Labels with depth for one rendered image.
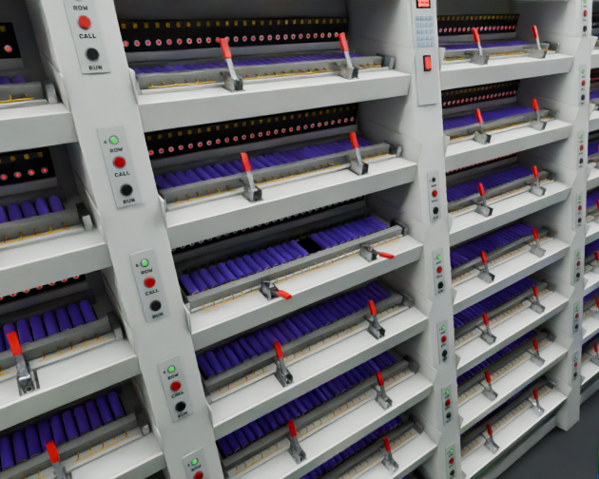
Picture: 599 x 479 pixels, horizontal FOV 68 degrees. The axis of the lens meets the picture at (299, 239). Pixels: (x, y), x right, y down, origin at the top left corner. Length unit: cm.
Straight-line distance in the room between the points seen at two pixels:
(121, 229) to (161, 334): 19
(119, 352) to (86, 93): 42
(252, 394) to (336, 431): 28
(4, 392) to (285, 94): 68
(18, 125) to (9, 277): 22
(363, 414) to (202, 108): 82
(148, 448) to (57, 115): 59
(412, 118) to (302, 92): 31
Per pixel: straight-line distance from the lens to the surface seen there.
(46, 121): 74
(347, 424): 118
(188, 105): 79
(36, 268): 76
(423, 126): 110
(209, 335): 86
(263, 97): 85
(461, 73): 122
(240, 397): 97
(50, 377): 83
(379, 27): 115
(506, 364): 172
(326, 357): 105
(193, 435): 93
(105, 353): 84
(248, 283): 90
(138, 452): 93
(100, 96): 75
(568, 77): 167
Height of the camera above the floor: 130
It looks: 15 degrees down
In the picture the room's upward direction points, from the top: 9 degrees counter-clockwise
